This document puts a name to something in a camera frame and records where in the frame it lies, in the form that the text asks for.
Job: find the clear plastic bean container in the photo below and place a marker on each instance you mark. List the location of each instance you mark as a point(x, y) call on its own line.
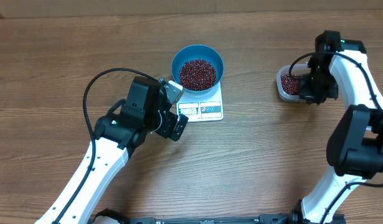
point(298, 69)

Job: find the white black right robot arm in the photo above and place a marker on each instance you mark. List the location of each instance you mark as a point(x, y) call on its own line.
point(354, 152)

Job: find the white digital kitchen scale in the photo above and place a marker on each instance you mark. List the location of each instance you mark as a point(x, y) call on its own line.
point(202, 106)

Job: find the red beans in bowl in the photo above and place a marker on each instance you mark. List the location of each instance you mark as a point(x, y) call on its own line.
point(197, 75)

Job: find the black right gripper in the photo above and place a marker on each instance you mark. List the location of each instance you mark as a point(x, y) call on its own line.
point(306, 93)

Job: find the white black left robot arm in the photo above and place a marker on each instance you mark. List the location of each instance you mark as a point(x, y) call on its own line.
point(117, 134)

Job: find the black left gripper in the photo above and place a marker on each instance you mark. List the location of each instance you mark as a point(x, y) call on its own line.
point(167, 131)

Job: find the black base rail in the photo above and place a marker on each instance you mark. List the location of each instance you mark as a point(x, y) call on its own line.
point(112, 217)

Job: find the teal plastic bowl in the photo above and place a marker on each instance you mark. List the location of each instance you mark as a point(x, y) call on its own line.
point(193, 52)

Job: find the red beans pile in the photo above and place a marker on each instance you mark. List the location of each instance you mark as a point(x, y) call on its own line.
point(291, 85)

